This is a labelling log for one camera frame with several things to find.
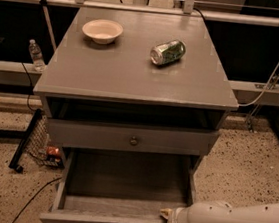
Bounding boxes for white paper bowl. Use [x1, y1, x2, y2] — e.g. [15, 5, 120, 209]
[82, 19, 124, 45]

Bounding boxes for black floor cable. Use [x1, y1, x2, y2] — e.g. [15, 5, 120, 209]
[9, 171, 64, 223]

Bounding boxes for green soda can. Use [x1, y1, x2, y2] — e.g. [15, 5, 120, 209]
[150, 40, 186, 66]

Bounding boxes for grey wooden drawer cabinet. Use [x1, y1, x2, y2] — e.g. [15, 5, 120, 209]
[25, 0, 249, 182]

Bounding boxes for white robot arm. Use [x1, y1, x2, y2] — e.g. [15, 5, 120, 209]
[160, 200, 279, 223]

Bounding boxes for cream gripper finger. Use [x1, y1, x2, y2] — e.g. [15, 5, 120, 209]
[160, 208, 173, 219]

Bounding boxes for clear plastic water bottle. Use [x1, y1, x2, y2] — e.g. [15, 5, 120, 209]
[28, 39, 45, 72]

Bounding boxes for orange red small can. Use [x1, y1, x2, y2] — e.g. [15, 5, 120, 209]
[46, 146, 61, 162]

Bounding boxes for grey drawer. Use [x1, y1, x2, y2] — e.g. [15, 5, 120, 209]
[40, 148, 192, 223]
[47, 118, 219, 156]

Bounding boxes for grey top drawer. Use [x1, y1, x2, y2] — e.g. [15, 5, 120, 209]
[47, 118, 219, 156]

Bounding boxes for black mesh wire rack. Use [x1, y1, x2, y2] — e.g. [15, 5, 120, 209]
[8, 109, 63, 173]

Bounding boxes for wooden stick with tape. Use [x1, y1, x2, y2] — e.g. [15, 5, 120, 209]
[39, 0, 57, 52]

